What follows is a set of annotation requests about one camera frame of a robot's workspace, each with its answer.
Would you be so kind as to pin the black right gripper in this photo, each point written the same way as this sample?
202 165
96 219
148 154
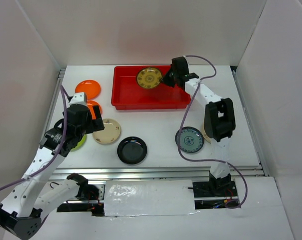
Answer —
166 79

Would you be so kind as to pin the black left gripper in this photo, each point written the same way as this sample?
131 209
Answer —
95 125

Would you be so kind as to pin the yellow patterned plate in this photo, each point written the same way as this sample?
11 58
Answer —
148 78

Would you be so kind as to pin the black plate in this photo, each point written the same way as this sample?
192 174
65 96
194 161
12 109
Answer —
132 150

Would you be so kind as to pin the blue floral plate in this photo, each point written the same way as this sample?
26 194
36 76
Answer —
191 140

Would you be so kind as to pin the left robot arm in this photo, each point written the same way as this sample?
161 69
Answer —
24 210

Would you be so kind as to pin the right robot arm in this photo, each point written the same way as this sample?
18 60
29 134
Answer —
219 118

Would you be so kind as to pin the red plastic bin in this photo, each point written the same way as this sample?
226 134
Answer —
128 95

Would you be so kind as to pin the near orange plate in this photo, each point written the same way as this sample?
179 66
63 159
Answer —
90 105

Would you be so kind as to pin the orange plate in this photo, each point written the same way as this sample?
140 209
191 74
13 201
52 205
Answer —
90 87
90 105

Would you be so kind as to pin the left cream plate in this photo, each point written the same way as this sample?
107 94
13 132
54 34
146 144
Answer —
109 134

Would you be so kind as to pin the cream plate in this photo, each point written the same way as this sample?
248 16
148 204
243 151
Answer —
206 137
109 134

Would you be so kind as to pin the far orange plate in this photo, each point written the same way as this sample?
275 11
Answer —
90 87

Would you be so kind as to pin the green plate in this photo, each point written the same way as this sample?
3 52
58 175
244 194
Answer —
79 144

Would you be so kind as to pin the right cream plate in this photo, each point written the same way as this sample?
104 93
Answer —
206 137

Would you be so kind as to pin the white foil cover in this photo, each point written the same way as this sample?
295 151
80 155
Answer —
148 198

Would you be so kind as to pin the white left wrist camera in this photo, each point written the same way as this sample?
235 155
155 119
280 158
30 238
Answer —
79 98

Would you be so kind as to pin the aluminium rail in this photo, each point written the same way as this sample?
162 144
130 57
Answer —
133 173

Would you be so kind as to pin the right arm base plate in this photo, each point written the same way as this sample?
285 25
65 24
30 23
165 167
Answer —
205 190

